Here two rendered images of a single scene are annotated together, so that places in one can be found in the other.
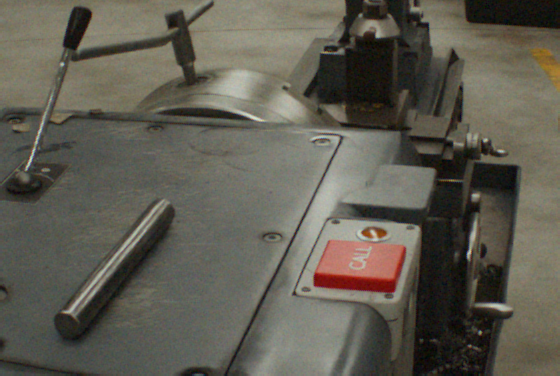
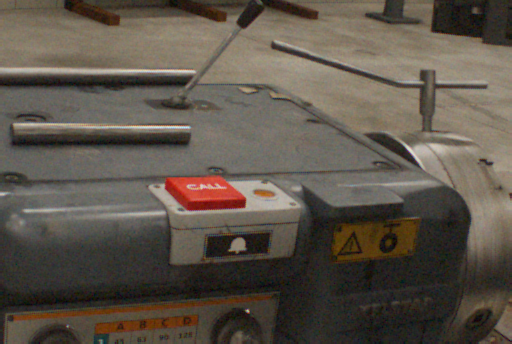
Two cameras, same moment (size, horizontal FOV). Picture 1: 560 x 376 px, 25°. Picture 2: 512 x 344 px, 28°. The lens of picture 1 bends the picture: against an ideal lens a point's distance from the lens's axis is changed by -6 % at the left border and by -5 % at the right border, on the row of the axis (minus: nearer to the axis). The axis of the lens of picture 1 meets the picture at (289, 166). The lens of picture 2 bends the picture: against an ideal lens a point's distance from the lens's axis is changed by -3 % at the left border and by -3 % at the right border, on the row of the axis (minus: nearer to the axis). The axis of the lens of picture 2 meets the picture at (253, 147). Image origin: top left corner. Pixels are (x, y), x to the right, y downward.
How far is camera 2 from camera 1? 0.83 m
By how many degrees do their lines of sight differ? 46
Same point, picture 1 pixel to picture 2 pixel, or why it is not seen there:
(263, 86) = (463, 150)
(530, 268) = not seen: outside the picture
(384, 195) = (331, 191)
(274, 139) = (358, 152)
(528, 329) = not seen: outside the picture
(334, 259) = (192, 180)
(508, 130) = not seen: outside the picture
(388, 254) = (223, 193)
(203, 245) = (174, 155)
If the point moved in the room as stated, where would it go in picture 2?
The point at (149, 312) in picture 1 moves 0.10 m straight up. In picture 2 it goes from (70, 155) to (78, 60)
